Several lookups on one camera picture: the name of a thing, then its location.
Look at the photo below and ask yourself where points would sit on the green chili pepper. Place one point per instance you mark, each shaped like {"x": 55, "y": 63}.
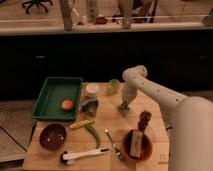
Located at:
{"x": 94, "y": 133}

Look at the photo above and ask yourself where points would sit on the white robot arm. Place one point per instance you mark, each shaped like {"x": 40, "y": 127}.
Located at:
{"x": 191, "y": 137}

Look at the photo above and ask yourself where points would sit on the green plastic tray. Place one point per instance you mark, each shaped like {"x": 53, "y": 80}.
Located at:
{"x": 54, "y": 92}

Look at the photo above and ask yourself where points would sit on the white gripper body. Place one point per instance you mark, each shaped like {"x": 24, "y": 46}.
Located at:
{"x": 128, "y": 94}

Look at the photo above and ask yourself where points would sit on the black office chair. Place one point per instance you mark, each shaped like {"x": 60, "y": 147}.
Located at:
{"x": 28, "y": 4}

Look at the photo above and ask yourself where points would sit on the orange peach fruit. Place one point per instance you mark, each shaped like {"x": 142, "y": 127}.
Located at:
{"x": 67, "y": 105}

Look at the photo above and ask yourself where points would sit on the grey metal can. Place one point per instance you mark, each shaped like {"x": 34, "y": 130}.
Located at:
{"x": 89, "y": 106}

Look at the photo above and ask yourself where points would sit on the grey blue towel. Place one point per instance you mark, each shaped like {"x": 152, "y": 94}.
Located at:
{"x": 124, "y": 107}

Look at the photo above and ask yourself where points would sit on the dark purple bowl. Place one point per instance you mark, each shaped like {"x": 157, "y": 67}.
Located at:
{"x": 52, "y": 136}

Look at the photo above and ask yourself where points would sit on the green translucent cup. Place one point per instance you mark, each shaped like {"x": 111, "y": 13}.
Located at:
{"x": 114, "y": 85}

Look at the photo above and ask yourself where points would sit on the black and white sponge block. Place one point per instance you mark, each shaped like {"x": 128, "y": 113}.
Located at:
{"x": 136, "y": 143}

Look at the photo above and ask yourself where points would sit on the red object on shelf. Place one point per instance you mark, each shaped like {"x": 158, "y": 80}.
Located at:
{"x": 100, "y": 20}

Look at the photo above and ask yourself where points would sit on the yellow corn cob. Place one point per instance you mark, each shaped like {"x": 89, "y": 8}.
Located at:
{"x": 80, "y": 124}

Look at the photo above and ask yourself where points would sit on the white dish brush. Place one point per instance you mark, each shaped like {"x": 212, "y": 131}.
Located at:
{"x": 67, "y": 158}

